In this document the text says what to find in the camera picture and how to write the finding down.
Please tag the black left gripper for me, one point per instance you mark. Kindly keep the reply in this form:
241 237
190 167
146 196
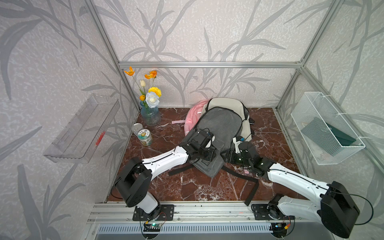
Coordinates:
211 152

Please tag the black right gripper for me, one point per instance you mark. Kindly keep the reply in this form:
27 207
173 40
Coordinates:
229 152

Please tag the grey backpack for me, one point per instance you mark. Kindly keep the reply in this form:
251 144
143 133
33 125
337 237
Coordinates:
226 126

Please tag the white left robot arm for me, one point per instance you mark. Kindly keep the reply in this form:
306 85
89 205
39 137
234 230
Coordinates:
134 180

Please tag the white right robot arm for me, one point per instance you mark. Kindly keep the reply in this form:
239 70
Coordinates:
328 204

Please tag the pink backpack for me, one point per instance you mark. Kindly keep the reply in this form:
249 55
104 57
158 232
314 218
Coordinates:
192 117

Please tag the beige backpack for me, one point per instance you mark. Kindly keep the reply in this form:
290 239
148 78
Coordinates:
239 108

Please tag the sunflower label plastic can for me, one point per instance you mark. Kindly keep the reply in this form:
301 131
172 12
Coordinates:
145 137

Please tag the blue glass vase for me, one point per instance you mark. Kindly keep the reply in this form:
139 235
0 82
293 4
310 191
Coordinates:
151 116

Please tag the artificial flower bouquet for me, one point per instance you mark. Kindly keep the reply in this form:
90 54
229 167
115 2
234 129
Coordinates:
149 94

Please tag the green box in basket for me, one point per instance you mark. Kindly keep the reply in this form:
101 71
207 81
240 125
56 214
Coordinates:
325 138

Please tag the red marker on shelf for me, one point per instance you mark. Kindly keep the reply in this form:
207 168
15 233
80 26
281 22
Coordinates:
100 138

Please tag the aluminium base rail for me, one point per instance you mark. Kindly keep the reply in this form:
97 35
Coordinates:
204 212

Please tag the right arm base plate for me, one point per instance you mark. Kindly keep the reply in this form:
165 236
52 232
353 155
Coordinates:
269 212

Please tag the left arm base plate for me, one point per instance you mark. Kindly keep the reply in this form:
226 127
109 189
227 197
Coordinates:
160 213

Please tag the white wire mesh basket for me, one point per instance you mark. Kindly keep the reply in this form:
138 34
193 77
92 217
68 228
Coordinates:
316 104

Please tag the clear acrylic wall shelf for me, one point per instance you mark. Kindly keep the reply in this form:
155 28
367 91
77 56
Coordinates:
76 142

